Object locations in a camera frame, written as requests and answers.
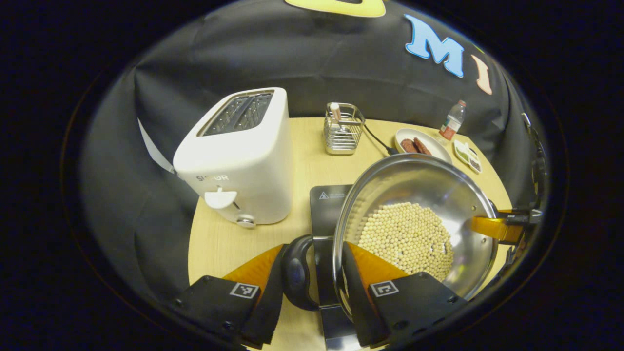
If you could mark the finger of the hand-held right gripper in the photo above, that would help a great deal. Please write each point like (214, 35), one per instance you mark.
(516, 213)
(495, 228)

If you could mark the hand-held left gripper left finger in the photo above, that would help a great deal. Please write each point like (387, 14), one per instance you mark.
(268, 317)

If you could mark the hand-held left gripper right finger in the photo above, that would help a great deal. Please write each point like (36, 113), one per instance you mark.
(358, 312)

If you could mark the black induction cooktop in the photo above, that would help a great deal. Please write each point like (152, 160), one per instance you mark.
(324, 214)

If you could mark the small white sauce dish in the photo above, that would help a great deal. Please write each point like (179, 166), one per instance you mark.
(468, 156)

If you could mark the pile of soybeans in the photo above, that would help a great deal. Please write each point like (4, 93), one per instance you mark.
(407, 241)

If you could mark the white round plate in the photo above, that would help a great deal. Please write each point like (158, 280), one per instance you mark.
(436, 146)

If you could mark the clear plastic water bottle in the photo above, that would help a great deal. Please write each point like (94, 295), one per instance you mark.
(451, 124)

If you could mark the brown meat piece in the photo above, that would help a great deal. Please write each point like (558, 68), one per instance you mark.
(408, 145)
(422, 146)

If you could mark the white toaster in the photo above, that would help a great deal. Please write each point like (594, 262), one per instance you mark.
(243, 161)

